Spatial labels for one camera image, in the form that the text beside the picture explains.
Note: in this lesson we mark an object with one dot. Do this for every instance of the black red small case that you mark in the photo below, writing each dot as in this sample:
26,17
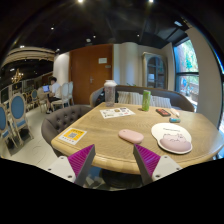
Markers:
163,112

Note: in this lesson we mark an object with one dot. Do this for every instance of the wooden door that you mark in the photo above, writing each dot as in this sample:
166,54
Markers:
90,67

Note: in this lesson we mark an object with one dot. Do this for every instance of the gold chandelier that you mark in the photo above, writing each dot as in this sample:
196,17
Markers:
17,77

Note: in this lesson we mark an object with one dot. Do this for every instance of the open laptop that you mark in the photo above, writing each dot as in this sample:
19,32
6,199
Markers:
46,88

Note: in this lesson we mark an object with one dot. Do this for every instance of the printed paper menu sheet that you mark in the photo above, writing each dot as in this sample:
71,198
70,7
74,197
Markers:
116,112

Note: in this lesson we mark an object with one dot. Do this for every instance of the white pink marker pen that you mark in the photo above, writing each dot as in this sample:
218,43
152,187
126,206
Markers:
175,112

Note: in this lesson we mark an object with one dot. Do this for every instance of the clear plastic water bottle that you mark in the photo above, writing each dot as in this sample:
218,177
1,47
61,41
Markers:
109,87

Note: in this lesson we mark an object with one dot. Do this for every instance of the pink computer mouse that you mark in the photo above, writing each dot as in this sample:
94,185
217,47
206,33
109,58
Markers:
131,136

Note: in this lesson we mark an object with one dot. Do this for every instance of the striped cushion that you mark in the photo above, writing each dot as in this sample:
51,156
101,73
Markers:
130,98
158,101

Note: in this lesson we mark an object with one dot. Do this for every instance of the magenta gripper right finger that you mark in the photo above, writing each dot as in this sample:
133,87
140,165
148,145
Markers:
152,166

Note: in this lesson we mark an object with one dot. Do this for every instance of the striped cushion left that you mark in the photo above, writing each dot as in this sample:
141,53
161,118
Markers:
130,98

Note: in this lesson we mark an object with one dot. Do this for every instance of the blue white dining chair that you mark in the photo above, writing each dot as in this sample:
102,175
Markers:
18,113

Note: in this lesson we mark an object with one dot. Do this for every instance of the white chair beside person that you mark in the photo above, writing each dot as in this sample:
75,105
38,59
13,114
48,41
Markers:
64,101

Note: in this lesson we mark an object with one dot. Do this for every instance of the seated person in white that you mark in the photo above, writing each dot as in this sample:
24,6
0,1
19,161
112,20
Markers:
54,95

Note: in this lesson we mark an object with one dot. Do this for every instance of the black table pedestal base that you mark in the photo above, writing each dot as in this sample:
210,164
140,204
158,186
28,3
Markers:
121,180

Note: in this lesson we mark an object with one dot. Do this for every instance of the arched cabinet with glass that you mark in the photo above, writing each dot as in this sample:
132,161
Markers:
154,71

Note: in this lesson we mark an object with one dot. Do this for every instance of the blue chair at far left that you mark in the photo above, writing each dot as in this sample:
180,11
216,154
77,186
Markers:
5,130

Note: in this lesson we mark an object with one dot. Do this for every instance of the yellow QR code sticker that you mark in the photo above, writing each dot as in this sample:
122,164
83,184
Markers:
72,136

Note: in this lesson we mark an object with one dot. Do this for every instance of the green cylindrical can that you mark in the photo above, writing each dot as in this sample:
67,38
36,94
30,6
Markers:
146,100

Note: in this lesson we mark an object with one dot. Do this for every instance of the grey curved sofa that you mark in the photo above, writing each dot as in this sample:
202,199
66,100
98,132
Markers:
177,100

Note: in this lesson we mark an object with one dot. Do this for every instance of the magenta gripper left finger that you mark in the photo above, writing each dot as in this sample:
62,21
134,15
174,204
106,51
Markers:
75,167

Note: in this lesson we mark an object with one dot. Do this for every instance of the white pink cat mouse pad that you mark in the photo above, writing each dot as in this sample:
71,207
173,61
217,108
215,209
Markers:
172,138

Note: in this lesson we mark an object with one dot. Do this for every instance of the striped cushion right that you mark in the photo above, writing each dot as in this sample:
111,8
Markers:
158,101

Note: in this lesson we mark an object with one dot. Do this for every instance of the grey tufted armchair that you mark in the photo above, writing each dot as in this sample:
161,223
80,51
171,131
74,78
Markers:
59,120

